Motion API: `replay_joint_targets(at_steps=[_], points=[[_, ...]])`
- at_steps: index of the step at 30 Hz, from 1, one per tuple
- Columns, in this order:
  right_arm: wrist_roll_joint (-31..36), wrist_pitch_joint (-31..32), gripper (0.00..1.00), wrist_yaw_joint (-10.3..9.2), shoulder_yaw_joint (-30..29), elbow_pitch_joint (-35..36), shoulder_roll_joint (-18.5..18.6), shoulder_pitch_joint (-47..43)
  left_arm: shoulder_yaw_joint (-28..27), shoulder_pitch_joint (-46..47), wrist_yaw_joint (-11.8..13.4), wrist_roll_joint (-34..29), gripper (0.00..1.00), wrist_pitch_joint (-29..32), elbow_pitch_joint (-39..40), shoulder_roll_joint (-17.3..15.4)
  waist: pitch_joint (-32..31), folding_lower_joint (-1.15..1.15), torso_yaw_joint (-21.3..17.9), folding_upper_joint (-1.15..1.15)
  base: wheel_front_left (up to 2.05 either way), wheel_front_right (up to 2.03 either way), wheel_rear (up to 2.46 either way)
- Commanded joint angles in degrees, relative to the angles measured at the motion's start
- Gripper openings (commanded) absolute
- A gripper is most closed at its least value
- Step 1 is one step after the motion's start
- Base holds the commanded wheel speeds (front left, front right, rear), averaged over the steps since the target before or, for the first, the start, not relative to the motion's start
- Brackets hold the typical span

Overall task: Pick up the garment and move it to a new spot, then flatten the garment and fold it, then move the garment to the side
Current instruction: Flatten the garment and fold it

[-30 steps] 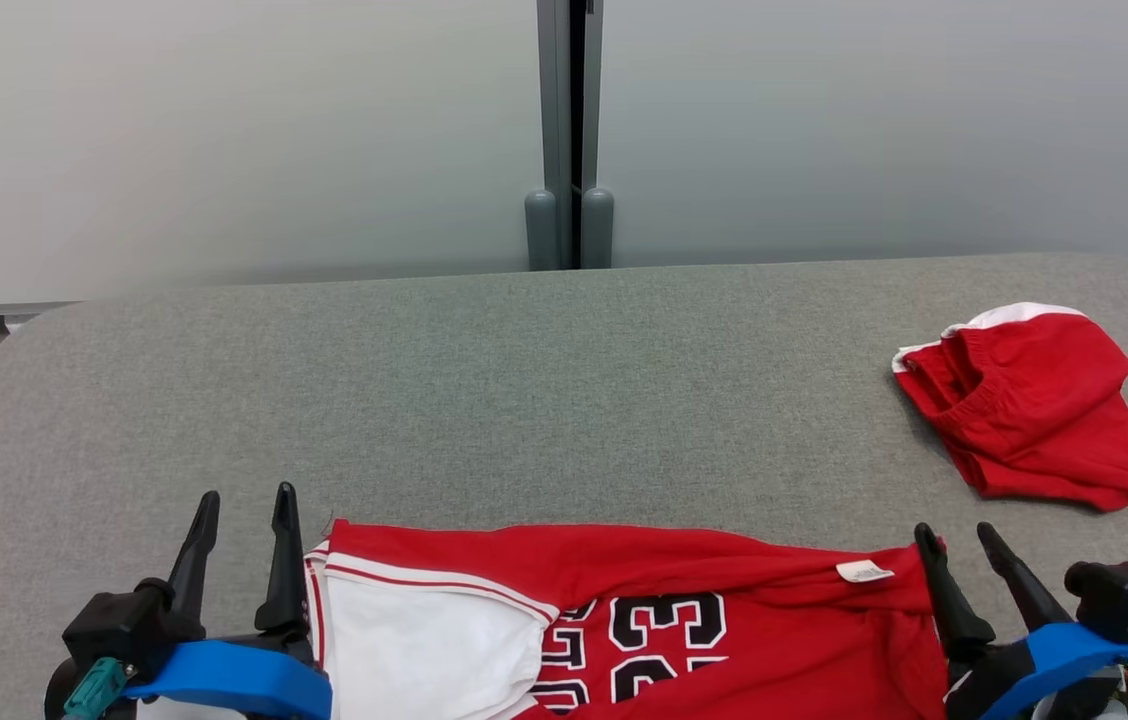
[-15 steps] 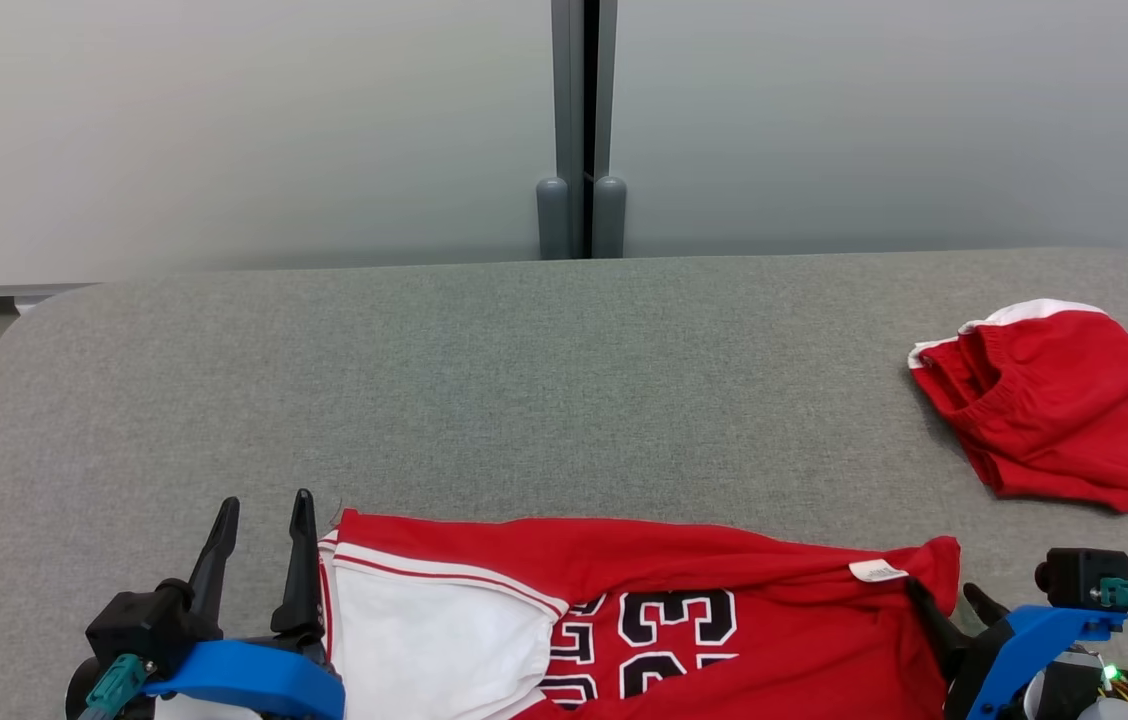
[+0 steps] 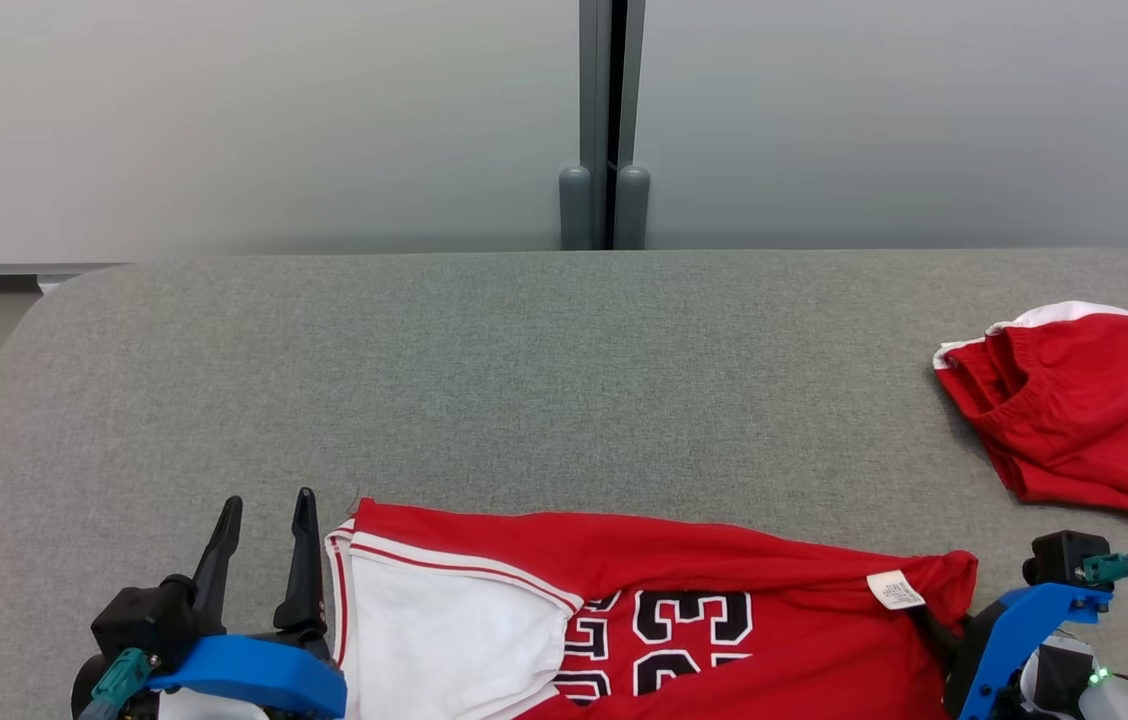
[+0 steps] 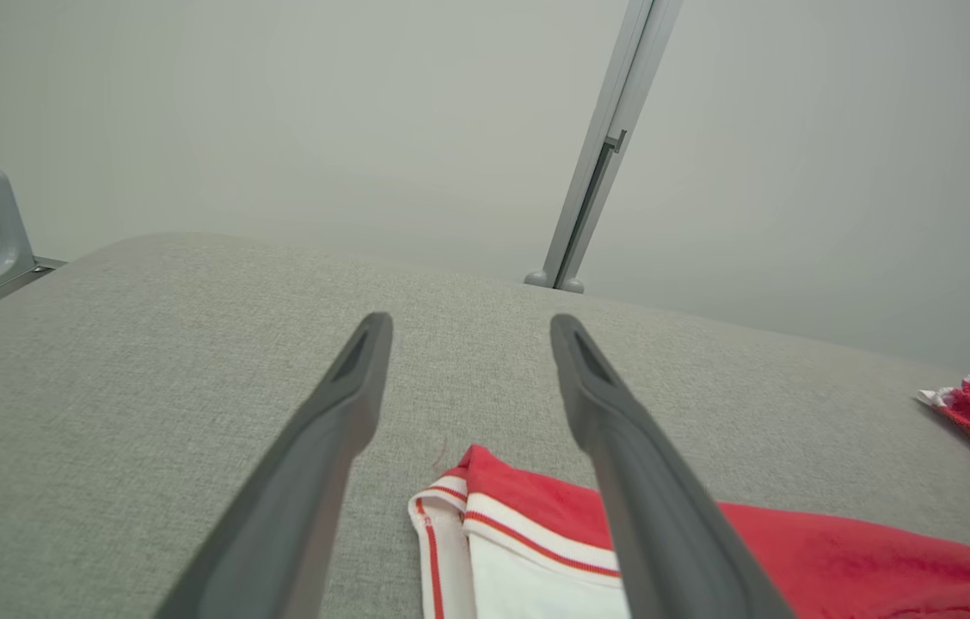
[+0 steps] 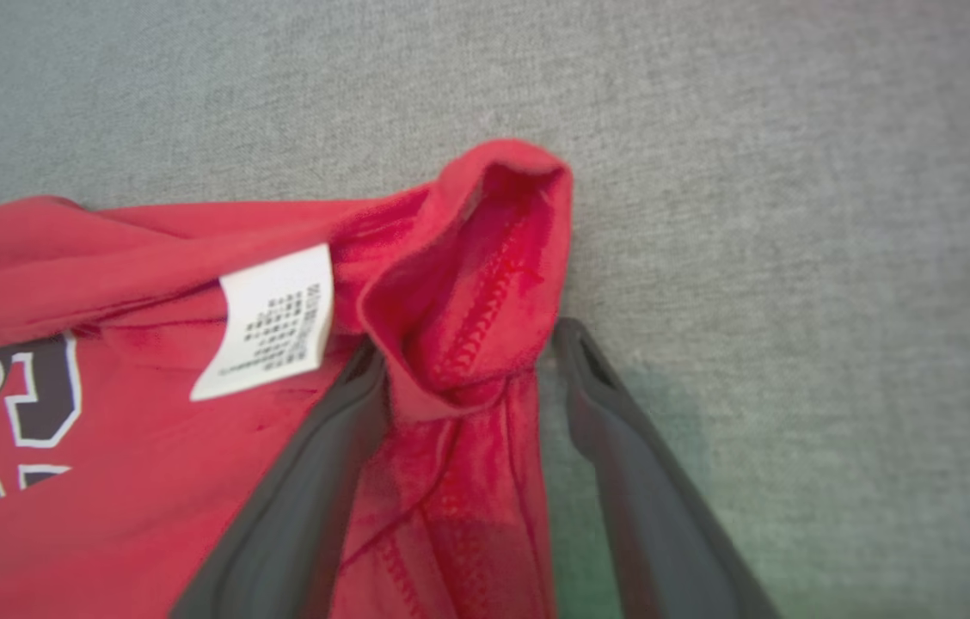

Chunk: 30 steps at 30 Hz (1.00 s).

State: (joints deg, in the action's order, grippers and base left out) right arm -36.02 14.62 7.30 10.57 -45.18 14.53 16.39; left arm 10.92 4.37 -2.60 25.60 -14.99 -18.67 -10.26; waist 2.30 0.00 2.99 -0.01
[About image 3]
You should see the blue banded left gripper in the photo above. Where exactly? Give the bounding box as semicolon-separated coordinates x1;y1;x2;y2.
146;487;349;720

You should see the blue banded right gripper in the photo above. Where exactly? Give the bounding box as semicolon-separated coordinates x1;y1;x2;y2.
909;583;1115;720

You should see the grey partition frame post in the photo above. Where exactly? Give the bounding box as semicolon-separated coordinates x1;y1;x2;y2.
558;0;615;251
614;0;652;251

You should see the red shorts white trim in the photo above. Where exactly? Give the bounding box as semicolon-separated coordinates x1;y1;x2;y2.
932;301;1128;523

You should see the red white basketball jersey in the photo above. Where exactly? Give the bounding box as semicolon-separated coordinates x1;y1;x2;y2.
324;497;980;720

